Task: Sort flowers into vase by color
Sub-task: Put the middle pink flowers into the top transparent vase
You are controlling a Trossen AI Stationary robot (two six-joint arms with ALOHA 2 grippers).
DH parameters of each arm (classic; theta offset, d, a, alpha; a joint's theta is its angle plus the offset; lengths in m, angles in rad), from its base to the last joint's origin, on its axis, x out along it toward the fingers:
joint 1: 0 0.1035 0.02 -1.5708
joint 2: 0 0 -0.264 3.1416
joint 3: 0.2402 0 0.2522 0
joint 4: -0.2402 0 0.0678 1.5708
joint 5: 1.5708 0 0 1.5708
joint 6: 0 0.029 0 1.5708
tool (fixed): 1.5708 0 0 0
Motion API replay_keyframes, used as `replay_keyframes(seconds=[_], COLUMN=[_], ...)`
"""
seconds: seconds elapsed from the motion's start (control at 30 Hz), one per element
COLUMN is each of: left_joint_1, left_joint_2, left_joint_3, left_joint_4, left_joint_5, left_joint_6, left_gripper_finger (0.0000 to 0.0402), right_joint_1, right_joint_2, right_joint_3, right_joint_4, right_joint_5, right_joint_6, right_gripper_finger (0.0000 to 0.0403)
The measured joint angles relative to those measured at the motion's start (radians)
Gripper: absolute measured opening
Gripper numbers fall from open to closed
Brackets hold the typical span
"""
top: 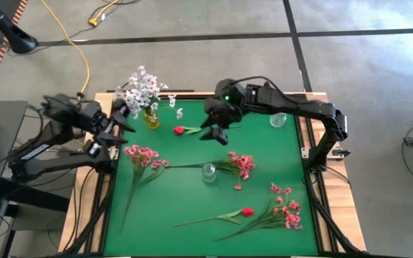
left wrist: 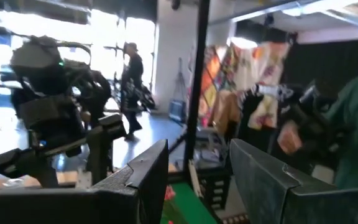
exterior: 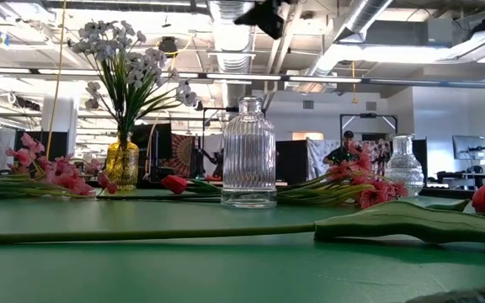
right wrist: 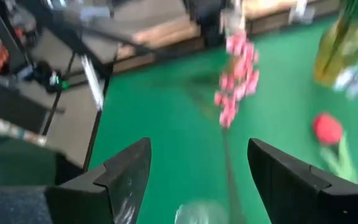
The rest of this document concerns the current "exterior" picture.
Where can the white patterned cloth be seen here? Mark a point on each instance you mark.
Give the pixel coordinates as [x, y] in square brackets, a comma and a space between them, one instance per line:
[316, 155]

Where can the computer monitor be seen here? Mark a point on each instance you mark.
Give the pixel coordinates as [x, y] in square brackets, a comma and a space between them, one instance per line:
[469, 147]

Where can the black screen panel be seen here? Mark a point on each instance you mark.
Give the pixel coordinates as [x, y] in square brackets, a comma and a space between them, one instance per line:
[154, 143]

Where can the silver ventilation duct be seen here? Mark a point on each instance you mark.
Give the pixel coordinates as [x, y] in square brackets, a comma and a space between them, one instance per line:
[230, 50]
[364, 17]

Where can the black partition panel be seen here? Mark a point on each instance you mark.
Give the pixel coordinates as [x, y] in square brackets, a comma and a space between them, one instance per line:
[291, 162]

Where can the white column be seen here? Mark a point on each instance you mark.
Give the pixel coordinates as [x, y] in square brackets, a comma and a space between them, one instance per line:
[67, 122]

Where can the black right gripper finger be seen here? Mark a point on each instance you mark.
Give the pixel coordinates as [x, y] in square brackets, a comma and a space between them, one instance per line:
[268, 17]

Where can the red tulip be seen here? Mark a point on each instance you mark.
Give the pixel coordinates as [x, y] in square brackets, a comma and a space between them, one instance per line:
[175, 184]
[394, 223]

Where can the red mandala tapestry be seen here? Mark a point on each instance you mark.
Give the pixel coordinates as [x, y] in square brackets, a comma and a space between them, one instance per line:
[182, 151]

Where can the green table mat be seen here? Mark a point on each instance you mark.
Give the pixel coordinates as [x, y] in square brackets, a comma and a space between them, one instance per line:
[242, 278]

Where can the yellow glass vase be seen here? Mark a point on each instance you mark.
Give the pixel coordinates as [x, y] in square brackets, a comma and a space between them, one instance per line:
[122, 168]

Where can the ribbed clear glass vase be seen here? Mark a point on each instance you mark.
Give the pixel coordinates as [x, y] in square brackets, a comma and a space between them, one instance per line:
[248, 160]

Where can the bulbous textured clear vase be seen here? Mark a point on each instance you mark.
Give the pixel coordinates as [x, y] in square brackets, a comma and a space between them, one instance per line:
[403, 168]

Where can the person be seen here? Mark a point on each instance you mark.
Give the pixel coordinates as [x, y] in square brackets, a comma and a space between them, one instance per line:
[343, 153]
[217, 164]

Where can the black metal rig frame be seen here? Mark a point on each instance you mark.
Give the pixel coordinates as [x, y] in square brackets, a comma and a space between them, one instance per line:
[369, 115]

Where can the black hanging camera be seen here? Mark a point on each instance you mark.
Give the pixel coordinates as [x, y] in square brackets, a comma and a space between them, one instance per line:
[168, 47]

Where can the long LED light bar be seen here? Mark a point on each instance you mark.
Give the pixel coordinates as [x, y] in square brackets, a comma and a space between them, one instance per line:
[242, 77]

